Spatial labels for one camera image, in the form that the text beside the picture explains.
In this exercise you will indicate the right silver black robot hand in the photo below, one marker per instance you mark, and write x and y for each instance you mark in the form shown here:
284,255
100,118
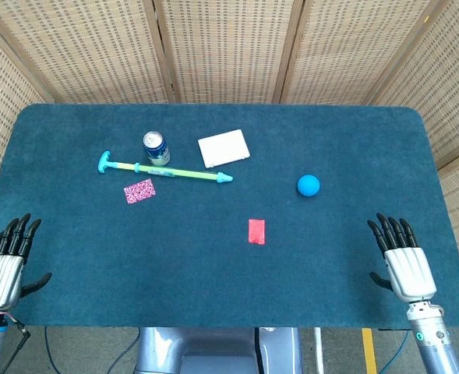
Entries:
408,269

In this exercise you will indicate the red plastic piece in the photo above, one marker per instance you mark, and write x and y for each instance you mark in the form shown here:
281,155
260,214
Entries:
256,231

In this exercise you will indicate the blue ball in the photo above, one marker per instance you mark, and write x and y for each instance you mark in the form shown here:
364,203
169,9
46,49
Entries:
308,185

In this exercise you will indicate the pink patterned card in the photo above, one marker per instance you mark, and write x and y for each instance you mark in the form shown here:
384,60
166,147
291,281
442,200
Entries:
139,191

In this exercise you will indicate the teal table carpet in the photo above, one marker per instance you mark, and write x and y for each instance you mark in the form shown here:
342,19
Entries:
174,253

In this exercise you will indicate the blue drink can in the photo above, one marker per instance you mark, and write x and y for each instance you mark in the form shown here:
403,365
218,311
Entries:
157,150

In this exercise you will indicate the green cyan toy pump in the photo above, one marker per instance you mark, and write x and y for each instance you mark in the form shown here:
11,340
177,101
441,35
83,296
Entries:
182,173

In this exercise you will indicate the blue-grey robot torso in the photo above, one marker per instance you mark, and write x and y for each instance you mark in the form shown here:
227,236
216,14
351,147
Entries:
213,350

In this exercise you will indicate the white flat plastic case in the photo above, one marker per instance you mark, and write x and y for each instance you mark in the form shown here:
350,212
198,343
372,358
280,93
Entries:
223,148

